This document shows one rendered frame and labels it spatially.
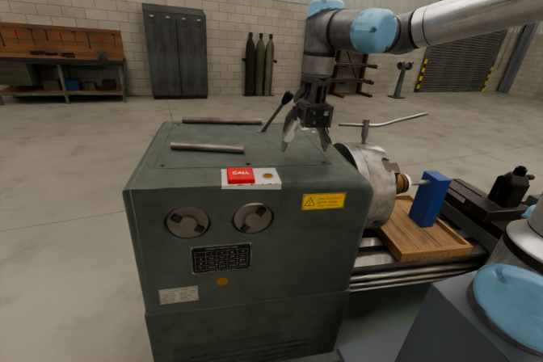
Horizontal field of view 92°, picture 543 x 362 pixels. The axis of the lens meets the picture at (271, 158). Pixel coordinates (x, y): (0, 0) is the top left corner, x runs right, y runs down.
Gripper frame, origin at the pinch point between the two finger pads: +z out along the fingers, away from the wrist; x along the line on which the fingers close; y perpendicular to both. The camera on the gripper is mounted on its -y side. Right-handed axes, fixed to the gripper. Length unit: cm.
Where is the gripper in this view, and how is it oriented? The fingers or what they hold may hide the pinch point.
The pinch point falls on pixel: (303, 149)
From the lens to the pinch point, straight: 73.0
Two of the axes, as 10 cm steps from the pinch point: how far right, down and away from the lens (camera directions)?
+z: -0.7, 9.0, 4.2
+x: 9.8, -0.2, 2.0
